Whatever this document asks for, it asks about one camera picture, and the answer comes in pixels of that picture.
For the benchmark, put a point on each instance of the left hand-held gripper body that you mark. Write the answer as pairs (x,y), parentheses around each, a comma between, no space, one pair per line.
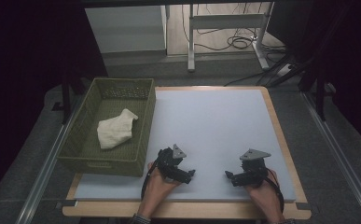
(169,165)

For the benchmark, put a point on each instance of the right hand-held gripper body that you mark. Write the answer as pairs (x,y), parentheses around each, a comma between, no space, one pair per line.
(254,171)

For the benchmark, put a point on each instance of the cream white towel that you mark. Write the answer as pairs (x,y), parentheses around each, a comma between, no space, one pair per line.
(116,130)

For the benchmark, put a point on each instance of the green plastic basket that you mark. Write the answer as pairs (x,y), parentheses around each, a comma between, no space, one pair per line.
(91,149)

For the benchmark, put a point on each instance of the person's right hand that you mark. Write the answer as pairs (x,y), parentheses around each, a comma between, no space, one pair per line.
(268,196)

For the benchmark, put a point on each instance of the person's left hand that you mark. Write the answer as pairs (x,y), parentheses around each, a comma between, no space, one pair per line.
(155,193)

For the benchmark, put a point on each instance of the wooden table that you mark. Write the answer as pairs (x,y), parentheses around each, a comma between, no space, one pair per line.
(181,210)

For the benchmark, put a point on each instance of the black tripod stand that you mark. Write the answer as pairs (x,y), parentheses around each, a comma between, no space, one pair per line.
(319,93)

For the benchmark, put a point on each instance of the white power strip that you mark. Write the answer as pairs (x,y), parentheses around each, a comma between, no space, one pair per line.
(284,70)

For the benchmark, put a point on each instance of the black metal stand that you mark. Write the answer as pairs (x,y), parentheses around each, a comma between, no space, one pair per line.
(65,99)

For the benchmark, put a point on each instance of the white cabinet panel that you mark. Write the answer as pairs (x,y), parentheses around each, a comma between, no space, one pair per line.
(125,29)

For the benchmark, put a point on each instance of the dark curtain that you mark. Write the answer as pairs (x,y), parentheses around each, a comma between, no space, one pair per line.
(29,62)
(349,46)

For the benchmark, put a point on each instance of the aluminium floor rail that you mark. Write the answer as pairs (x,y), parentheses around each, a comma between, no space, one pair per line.
(340,155)
(44,174)

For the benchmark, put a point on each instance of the white metal desk frame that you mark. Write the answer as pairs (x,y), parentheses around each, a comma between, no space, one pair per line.
(226,21)

